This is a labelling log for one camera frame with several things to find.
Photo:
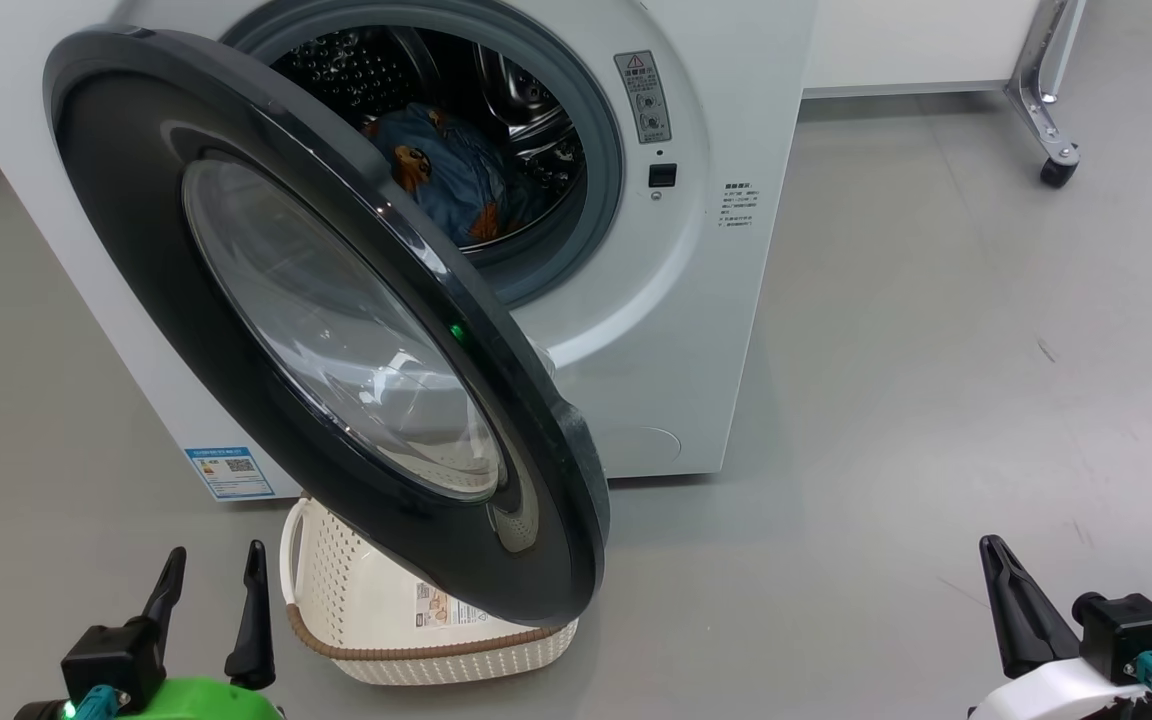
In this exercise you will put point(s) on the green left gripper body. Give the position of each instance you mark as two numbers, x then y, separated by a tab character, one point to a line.
206	703

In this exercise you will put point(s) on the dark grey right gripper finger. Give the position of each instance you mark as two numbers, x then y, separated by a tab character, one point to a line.
1051	630
1011	630

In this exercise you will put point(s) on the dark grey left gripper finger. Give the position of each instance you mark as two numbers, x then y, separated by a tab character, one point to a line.
166	600
254	640

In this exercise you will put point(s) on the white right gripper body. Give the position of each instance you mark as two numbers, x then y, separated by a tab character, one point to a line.
1046	695

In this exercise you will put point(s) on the dark round glass washer door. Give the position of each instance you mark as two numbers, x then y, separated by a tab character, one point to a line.
186	330

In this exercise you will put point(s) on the light blue cartoon print garment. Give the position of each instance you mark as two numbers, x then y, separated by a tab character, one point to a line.
456	180

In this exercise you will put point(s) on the white front-load washing machine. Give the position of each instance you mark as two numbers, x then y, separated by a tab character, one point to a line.
686	350

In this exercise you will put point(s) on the black door latch socket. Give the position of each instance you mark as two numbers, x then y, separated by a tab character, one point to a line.
662	175

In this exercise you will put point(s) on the perforated steel washer drum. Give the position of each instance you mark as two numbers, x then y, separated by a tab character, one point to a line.
526	110

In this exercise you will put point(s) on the white perforated laundry basket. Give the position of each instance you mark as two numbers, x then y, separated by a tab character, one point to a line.
366	600

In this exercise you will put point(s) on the blue energy label sticker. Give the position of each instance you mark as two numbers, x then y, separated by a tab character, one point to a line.
229	472

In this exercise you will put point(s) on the white barcode label sticker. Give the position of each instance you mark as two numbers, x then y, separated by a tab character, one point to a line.
446	608

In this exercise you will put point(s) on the small text label sticker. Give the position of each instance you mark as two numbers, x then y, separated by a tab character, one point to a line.
737	205

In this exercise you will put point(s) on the grey metal caster leg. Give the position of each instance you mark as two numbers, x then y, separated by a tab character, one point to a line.
1041	110

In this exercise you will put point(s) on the white partition panel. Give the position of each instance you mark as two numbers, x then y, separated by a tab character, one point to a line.
916	45

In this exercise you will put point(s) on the grey warning sticker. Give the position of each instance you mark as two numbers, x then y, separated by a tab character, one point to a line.
643	97

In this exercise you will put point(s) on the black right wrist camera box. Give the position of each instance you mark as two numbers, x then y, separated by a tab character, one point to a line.
1131	635

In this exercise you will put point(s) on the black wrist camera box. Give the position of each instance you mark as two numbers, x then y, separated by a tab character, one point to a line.
1131	635
111	660

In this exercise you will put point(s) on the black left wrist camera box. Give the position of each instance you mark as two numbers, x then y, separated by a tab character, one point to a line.
111	660

